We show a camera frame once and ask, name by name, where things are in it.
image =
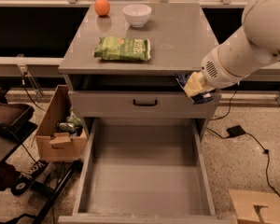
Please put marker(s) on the blue rxbar blueberry bar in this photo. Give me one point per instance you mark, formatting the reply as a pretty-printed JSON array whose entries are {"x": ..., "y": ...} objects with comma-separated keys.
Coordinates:
[{"x": 201, "y": 98}]

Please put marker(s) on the black pole on floor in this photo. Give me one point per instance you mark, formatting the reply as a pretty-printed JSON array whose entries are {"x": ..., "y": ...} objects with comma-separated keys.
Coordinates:
[{"x": 52, "y": 194}]

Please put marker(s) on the orange fruit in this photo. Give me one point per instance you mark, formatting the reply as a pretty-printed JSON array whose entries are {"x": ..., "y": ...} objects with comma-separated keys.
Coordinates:
[{"x": 102, "y": 7}]

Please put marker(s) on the black drawer handle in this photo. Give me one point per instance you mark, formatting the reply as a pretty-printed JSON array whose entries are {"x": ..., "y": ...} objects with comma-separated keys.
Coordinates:
[{"x": 139, "y": 103}]

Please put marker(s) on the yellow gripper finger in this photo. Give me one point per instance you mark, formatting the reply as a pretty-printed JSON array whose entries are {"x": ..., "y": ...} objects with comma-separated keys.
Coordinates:
[{"x": 196, "y": 84}]

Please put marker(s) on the green packet in box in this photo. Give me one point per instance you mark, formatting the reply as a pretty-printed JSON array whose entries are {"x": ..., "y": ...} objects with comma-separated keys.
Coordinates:
[{"x": 73, "y": 118}]

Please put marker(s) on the white bowl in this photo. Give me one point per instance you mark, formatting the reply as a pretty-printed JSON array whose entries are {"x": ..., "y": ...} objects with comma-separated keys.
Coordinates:
[{"x": 137, "y": 15}]

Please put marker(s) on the cardboard box bottom right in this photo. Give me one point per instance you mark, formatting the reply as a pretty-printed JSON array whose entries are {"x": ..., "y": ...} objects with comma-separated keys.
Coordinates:
[{"x": 254, "y": 207}]

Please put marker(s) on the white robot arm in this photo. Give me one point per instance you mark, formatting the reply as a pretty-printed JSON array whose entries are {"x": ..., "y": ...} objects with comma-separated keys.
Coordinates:
[{"x": 254, "y": 45}]

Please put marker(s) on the black side cart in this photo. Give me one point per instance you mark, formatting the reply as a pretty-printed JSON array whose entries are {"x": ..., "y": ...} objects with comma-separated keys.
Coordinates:
[{"x": 15, "y": 124}]

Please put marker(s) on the black power adapter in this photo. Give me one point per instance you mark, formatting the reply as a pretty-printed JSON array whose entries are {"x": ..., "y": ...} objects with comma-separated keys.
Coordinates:
[{"x": 235, "y": 131}]

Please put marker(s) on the green chip bag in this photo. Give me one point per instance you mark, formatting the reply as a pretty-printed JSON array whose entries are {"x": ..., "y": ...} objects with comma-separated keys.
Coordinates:
[{"x": 113, "y": 48}]

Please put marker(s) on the closed grey drawer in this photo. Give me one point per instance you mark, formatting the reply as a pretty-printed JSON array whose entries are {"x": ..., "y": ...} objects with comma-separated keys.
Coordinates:
[{"x": 119, "y": 104}]

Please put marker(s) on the black white sneaker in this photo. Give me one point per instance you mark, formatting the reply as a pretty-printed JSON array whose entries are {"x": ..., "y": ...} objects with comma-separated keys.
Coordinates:
[{"x": 27, "y": 178}]

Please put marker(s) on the open grey bottom drawer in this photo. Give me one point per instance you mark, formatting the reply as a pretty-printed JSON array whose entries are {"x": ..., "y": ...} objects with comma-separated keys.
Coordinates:
[{"x": 143, "y": 172}]

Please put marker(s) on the cardboard box with items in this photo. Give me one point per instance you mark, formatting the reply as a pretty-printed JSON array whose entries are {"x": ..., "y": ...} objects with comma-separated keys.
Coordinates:
[{"x": 54, "y": 145}]

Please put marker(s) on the grey drawer cabinet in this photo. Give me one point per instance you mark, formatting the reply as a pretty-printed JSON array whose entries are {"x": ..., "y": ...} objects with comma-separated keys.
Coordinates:
[{"x": 179, "y": 34}]

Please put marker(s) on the green can in box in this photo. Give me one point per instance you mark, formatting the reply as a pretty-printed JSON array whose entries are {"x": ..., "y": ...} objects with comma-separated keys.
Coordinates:
[{"x": 66, "y": 127}]

